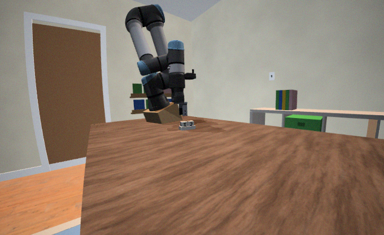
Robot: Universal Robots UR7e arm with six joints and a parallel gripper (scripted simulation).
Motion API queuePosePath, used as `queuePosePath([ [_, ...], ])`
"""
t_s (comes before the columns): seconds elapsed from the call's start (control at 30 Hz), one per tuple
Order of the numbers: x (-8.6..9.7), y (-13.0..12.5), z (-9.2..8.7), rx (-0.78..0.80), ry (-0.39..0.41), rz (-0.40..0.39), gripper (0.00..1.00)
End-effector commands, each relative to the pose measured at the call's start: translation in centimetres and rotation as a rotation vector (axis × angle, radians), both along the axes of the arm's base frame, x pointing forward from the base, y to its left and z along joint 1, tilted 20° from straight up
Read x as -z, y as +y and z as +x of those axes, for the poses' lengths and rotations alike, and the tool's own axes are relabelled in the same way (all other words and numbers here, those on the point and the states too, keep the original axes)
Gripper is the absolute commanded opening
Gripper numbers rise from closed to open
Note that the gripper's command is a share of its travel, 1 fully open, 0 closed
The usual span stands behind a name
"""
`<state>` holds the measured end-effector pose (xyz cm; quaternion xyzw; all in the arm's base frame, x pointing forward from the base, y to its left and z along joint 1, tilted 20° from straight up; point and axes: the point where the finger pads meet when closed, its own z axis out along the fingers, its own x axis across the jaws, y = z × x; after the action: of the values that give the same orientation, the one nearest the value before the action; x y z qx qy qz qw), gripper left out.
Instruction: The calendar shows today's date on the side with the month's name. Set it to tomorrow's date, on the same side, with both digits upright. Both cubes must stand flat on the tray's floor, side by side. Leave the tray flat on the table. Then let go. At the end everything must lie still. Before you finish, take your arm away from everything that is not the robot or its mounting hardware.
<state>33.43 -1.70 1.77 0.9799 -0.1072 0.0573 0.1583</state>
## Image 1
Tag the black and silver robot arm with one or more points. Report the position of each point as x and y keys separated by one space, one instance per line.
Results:
x=152 y=17

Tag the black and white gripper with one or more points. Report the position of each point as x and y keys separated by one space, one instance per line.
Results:
x=177 y=79

